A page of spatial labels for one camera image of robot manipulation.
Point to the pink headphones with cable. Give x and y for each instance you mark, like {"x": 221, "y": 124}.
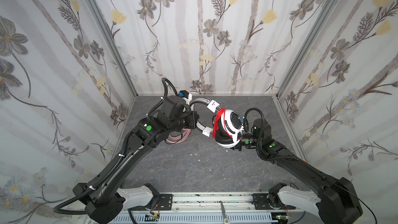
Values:
{"x": 178, "y": 136}

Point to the white perforated cable duct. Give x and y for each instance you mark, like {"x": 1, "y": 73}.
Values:
{"x": 204, "y": 218}

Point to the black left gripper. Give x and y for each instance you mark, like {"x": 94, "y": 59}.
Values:
{"x": 191, "y": 120}

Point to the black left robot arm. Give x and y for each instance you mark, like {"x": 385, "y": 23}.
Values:
{"x": 99, "y": 198}

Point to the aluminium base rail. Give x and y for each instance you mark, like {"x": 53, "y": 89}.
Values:
{"x": 144, "y": 197}

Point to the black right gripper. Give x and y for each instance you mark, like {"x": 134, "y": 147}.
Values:
{"x": 245, "y": 142}

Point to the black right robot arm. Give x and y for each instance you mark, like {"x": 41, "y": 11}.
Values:
{"x": 333, "y": 200}

